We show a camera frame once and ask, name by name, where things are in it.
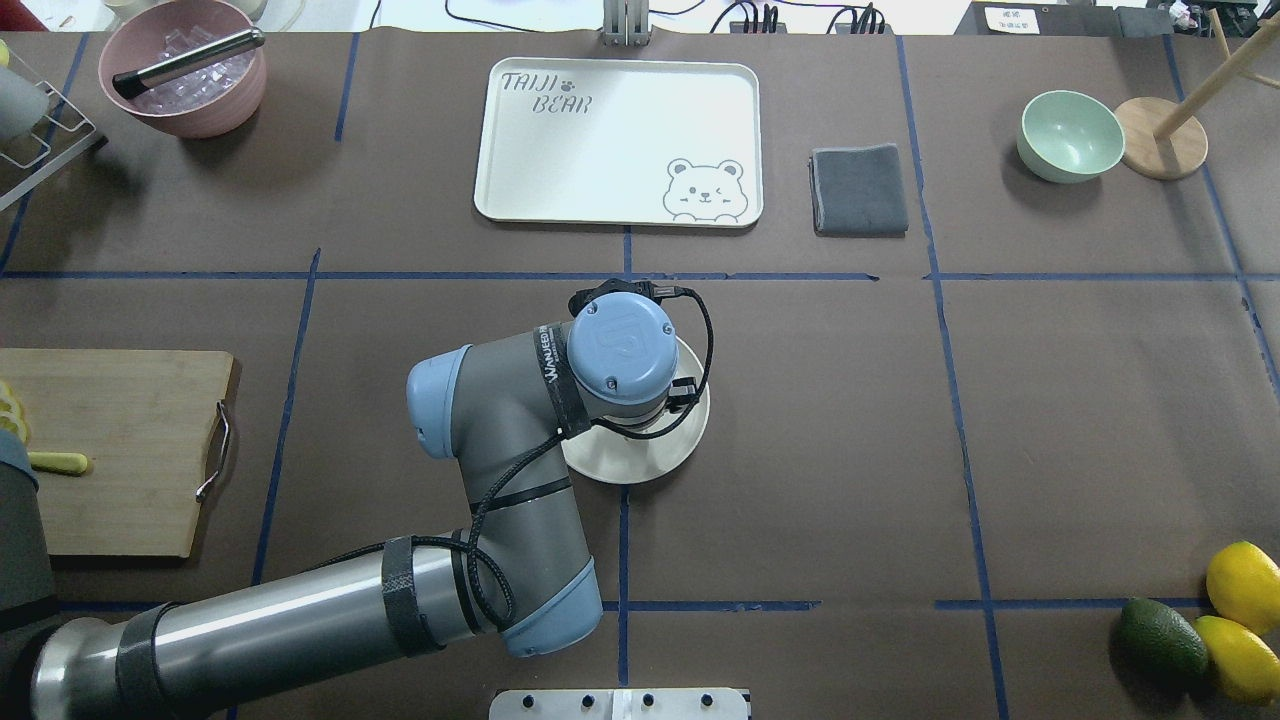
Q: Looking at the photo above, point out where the cream round plate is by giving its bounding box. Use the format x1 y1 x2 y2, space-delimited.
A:
561 332 710 486

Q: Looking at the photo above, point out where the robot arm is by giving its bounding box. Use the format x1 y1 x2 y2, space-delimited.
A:
3 279 705 719

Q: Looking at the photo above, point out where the white bear tray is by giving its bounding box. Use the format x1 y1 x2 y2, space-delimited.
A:
474 56 764 227

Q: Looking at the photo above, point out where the grey folded cloth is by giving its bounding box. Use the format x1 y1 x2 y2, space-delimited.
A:
810 143 909 238

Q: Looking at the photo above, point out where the power strip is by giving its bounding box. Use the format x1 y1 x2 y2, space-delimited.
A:
710 1 892 35

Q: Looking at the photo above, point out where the mint green bowl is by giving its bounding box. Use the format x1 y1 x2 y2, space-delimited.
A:
1016 90 1126 184

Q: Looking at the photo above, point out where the black box with label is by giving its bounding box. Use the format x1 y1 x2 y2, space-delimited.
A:
954 1 1121 37

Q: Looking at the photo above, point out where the pink bowl with ice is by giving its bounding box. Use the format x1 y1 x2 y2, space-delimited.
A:
99 1 268 138

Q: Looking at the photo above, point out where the wooden cutting board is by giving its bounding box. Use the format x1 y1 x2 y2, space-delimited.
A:
1 348 234 559

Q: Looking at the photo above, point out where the wooden mug tree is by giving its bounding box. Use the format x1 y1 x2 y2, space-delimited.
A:
1114 17 1279 181

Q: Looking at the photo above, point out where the green avocado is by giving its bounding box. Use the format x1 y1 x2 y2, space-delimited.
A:
1116 598 1210 688

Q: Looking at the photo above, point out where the lemon slice middle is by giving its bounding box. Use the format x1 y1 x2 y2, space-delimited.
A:
0 411 29 445

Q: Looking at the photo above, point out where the yellow lemon near avocado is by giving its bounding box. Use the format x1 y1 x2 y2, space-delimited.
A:
1204 541 1279 635

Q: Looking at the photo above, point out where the grey blue cup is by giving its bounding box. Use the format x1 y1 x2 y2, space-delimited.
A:
0 67 50 143

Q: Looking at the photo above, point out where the yellow lemon outer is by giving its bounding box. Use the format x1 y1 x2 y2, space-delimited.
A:
1193 616 1279 706

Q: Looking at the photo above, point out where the aluminium frame post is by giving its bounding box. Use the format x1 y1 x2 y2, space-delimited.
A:
602 0 652 47

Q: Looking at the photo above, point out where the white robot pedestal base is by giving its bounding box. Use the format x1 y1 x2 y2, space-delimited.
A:
488 687 753 719

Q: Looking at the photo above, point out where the metal scoop handle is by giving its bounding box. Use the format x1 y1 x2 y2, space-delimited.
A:
111 26 266 100

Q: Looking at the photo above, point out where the white wire cup rack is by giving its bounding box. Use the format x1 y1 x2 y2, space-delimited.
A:
1 72 108 210

